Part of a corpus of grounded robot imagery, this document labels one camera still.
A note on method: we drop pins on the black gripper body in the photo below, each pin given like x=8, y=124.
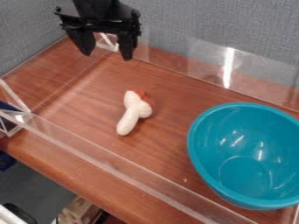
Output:
x=99, y=16

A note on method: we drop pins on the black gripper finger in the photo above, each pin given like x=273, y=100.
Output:
x=127, y=41
x=83, y=40

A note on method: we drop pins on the white brown toy mushroom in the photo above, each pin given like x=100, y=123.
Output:
x=139, y=108

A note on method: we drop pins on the blue plastic bowl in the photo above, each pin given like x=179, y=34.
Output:
x=243, y=148

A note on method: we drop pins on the clear acrylic back barrier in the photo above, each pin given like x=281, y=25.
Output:
x=256, y=76

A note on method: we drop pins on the clear acrylic barrier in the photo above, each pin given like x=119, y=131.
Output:
x=133, y=193
x=256, y=76

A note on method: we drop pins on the clear acrylic front barrier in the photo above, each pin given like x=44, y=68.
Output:
x=133, y=193

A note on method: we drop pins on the wooden block under table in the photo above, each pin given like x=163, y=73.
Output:
x=79, y=212

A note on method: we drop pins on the black white object bottom left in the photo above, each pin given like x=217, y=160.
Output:
x=13, y=215

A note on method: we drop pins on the clear acrylic corner bracket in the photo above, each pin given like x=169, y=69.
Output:
x=107, y=41

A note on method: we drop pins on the clear acrylic left bracket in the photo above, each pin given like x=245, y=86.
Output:
x=13, y=111

